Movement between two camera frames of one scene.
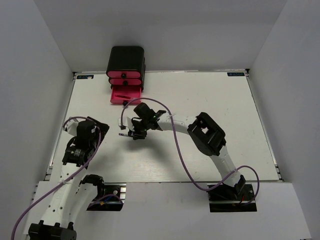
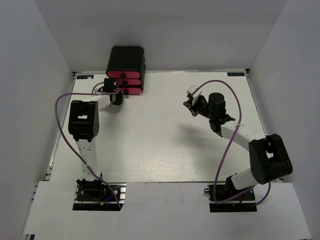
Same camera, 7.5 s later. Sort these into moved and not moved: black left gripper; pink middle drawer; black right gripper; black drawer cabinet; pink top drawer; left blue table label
Moved: black right gripper; black left gripper
Not moved: pink middle drawer; pink top drawer; black drawer cabinet; left blue table label
